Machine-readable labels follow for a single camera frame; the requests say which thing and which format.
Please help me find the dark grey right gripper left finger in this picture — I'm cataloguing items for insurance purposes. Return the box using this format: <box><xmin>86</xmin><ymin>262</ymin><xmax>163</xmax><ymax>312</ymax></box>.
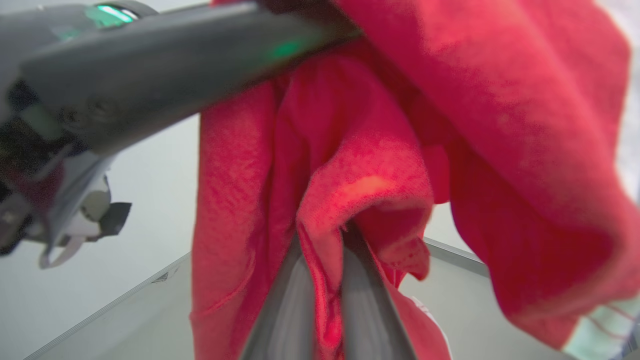
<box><xmin>240</xmin><ymin>240</ymin><xmax>316</xmax><ymax>360</ymax></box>

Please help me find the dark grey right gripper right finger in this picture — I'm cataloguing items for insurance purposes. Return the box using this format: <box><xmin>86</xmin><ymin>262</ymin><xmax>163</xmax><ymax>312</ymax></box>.
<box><xmin>342</xmin><ymin>227</ymin><xmax>417</xmax><ymax>360</ymax></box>

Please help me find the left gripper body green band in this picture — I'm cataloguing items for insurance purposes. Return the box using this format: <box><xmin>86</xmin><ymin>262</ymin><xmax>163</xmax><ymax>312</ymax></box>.
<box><xmin>0</xmin><ymin>1</ymin><xmax>158</xmax><ymax>271</ymax></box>

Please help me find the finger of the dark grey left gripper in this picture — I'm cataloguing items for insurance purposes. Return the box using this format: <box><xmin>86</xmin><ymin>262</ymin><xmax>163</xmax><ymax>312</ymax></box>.
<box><xmin>20</xmin><ymin>1</ymin><xmax>362</xmax><ymax>155</ymax></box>

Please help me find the red cloth garment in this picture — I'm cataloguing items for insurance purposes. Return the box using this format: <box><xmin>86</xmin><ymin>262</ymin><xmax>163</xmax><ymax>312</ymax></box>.
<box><xmin>189</xmin><ymin>0</ymin><xmax>640</xmax><ymax>360</ymax></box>

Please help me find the pale green striped cloth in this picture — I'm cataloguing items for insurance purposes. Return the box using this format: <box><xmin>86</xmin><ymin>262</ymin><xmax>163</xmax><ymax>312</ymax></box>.
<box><xmin>561</xmin><ymin>295</ymin><xmax>640</xmax><ymax>360</ymax></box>

